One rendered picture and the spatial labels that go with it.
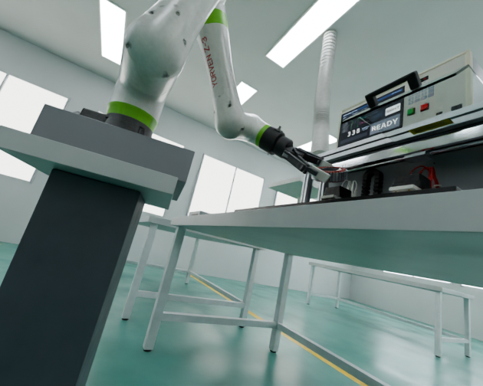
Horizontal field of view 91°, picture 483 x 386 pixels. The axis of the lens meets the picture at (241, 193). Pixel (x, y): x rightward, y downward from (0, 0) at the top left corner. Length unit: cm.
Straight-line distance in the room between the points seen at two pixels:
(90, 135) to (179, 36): 28
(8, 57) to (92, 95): 126
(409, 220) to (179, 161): 45
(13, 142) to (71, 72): 524
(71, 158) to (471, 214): 61
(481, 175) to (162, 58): 89
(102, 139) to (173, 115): 512
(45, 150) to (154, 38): 30
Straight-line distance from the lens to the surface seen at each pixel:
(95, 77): 578
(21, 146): 59
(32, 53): 599
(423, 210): 38
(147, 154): 57
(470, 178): 95
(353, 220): 43
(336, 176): 79
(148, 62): 59
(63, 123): 62
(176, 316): 162
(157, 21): 61
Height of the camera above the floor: 62
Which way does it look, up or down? 14 degrees up
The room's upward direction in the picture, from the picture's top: 13 degrees clockwise
